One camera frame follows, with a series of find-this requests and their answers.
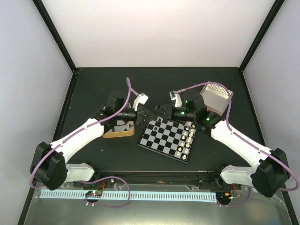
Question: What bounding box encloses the black right frame post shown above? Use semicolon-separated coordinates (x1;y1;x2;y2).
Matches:
239;0;285;73

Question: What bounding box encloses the black front mounting rail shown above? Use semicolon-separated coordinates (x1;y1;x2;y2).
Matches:
72;170;235;188

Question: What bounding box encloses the black corner frame post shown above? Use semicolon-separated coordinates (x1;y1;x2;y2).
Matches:
32;0;76;72

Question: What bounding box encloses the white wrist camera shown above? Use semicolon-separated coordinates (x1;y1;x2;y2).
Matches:
169;91;182;108
133;93;149;112

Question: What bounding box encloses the black white chessboard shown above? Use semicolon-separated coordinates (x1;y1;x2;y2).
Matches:
137;117;196;164

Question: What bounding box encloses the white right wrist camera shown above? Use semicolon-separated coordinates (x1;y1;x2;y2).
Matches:
169;91;182;108

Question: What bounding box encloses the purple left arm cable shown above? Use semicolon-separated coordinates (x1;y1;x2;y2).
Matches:
29;77;139;189

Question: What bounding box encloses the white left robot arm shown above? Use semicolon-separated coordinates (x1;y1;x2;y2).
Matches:
30;93;149;190

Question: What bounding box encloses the pink patterned tray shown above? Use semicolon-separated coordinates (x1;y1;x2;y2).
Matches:
200;82;229;116

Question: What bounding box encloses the light blue slotted rail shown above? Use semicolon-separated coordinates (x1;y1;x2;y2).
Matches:
39;189;217;203

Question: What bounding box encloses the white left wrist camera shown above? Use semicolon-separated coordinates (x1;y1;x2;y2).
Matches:
133;93;149;112

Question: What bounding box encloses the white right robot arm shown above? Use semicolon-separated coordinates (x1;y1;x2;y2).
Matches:
156;90;292;198

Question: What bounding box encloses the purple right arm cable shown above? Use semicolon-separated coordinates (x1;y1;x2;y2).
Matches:
177;81;299;192

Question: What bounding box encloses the yellow bear tin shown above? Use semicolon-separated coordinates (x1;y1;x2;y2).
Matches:
102;120;135;139

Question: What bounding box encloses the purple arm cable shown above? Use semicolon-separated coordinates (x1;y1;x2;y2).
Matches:
29;77;139;189
177;81;299;192

